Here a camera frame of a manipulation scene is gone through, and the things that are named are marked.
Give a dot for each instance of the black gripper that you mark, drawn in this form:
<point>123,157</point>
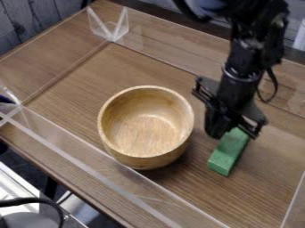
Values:
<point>229,102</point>

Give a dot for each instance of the green rectangular block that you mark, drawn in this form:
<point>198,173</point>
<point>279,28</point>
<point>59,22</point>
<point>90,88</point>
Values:
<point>228,152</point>

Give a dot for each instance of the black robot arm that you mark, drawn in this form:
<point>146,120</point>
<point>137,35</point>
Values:
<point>259,26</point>

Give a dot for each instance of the brown wooden bowl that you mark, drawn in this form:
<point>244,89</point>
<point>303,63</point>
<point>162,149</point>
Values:
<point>145,125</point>

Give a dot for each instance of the clear acrylic front wall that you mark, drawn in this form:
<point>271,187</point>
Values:
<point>142,202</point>

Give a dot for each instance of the clear acrylic corner bracket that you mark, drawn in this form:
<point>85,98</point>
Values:
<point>109,30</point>

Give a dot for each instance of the grey metal base plate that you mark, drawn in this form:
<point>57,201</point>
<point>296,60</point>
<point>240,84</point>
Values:
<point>24,209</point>

